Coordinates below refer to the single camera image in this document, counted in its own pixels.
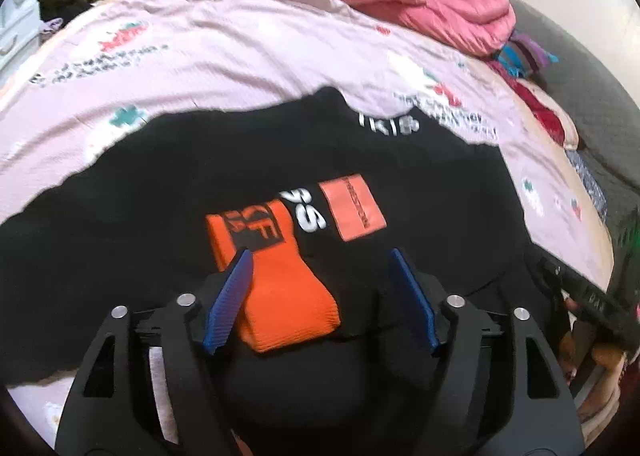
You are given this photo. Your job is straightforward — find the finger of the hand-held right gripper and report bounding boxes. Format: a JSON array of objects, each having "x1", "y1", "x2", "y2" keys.
[{"x1": 532, "y1": 256, "x2": 608, "y2": 323}]

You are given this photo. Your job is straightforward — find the black t-shirt with orange print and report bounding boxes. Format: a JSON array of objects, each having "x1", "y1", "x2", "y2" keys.
[{"x1": 0, "y1": 86, "x2": 543, "y2": 437}]

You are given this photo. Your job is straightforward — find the white drawer chest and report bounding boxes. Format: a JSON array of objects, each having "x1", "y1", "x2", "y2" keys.
[{"x1": 0, "y1": 0, "x2": 42, "y2": 83}]

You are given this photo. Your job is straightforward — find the pink quilt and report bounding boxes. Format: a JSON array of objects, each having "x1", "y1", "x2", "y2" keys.
[{"x1": 160, "y1": 0, "x2": 517, "y2": 58}]

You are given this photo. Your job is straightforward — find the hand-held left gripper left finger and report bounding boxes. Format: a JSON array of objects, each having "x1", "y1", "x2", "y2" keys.
[{"x1": 54, "y1": 248, "x2": 256, "y2": 456}]

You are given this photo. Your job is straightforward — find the purple striped cloth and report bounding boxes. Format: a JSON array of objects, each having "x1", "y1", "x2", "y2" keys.
[{"x1": 492, "y1": 31, "x2": 560, "y2": 80}]

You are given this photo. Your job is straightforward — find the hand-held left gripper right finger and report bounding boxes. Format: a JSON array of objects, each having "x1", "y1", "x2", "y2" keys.
[{"x1": 390, "y1": 248, "x2": 586, "y2": 456}]

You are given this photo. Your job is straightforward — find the red cloth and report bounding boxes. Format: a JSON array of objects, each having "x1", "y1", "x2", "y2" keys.
[{"x1": 487, "y1": 61, "x2": 581, "y2": 148}]

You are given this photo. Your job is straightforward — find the grey quilted headboard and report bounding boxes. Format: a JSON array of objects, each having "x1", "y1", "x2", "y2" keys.
[{"x1": 479, "y1": 0, "x2": 640, "y2": 229}]

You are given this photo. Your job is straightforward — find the blue patterned cloth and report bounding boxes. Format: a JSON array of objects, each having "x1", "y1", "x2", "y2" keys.
[{"x1": 565, "y1": 148, "x2": 610, "y2": 223}]

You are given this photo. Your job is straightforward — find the pink strawberry printed bedsheet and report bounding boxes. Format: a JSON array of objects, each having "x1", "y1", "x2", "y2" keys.
[{"x1": 0, "y1": 0, "x2": 617, "y2": 456}]

